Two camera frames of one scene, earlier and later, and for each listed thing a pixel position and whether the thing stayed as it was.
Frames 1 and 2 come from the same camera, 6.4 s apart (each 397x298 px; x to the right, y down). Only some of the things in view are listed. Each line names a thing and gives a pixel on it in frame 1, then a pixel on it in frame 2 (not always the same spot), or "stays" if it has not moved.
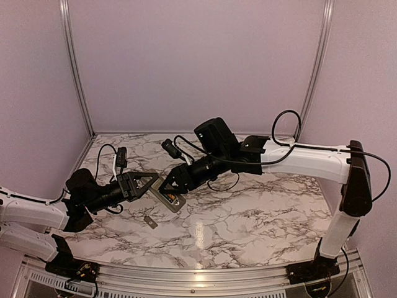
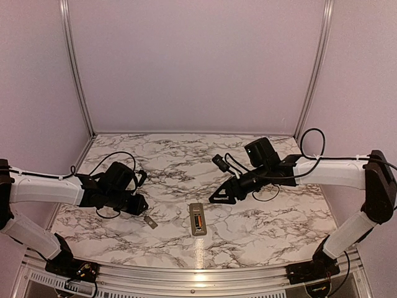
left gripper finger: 138,191 → 141,205
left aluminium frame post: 66,13 stays
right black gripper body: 219,165 → 262,180
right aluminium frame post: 319,63 stays
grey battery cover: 150,221 stays
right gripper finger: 171,185 → 229,193
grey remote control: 173,202 → 198,219
